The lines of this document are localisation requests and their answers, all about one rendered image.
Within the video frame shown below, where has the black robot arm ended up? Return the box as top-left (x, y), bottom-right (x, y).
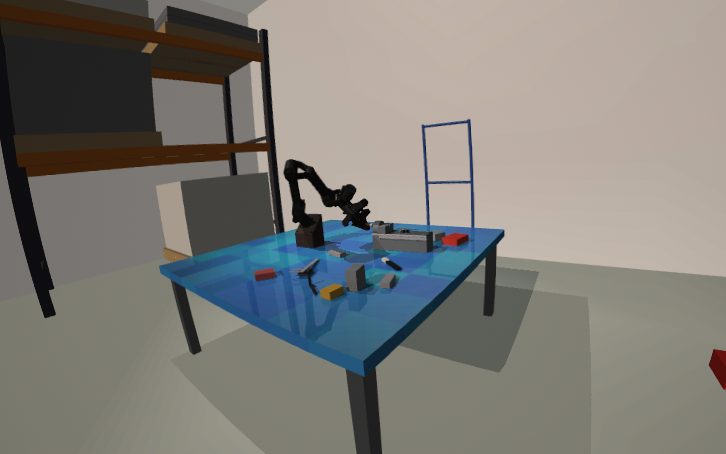
top-left (283, 159), bottom-right (368, 228)

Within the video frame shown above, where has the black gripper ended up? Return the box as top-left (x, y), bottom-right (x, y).
top-left (342, 202), bottom-right (371, 231)

